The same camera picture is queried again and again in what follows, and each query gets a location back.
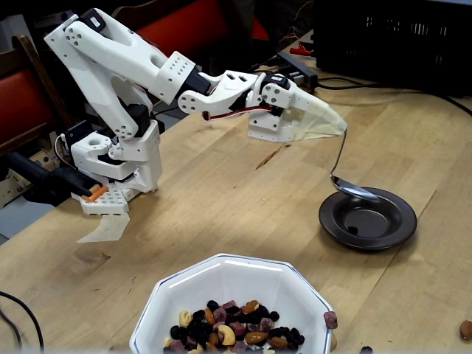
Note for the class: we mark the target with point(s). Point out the red alligator clip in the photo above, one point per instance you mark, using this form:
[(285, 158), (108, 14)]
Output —
[(300, 49)]

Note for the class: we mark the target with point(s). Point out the grey usb hub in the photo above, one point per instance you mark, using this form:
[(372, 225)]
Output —
[(295, 64)]

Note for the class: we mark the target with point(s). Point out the dark brown plate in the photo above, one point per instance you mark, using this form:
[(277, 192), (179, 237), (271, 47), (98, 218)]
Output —
[(398, 221)]

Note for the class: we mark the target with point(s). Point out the wooden chair red cushion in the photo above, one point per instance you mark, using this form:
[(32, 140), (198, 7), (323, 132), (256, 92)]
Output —
[(18, 107), (184, 33)]

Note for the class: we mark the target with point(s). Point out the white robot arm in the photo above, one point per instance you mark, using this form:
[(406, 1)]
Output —
[(110, 55)]

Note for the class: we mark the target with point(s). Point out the single dark raisin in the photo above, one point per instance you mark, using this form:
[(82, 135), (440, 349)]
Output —
[(354, 229)]

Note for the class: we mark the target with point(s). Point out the mixed nuts and dried fruit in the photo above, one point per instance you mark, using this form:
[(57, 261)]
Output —
[(236, 328)]

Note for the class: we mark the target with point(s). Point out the black plastic crate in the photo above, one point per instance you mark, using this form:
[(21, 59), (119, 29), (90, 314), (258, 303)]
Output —
[(387, 44)]

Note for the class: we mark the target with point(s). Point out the beige masking tape piece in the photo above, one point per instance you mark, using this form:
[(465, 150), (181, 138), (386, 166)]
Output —
[(107, 228)]

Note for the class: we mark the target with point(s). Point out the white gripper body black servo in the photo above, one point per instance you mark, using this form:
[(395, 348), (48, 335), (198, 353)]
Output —
[(295, 105)]

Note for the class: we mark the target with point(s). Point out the taped white gripper finger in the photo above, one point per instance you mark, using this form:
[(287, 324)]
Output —
[(296, 131), (306, 107)]

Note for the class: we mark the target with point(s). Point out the pale cashew piece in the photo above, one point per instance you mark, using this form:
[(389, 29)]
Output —
[(333, 342)]

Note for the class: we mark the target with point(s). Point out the white octagonal bowl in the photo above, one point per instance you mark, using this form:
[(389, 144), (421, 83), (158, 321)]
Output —
[(228, 284)]

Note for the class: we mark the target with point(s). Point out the bent metal spoon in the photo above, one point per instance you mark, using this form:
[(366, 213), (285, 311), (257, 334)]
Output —
[(354, 190)]

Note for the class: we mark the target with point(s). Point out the printed cardboard box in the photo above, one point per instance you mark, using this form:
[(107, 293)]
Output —
[(11, 188)]

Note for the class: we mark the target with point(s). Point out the purple dried fruit cube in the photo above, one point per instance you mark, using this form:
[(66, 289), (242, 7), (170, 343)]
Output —
[(330, 320)]

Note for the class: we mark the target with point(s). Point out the black clamp orange tip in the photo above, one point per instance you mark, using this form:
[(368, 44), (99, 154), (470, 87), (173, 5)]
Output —
[(55, 180)]

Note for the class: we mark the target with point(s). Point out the brown almond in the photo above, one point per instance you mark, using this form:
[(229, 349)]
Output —
[(466, 329)]

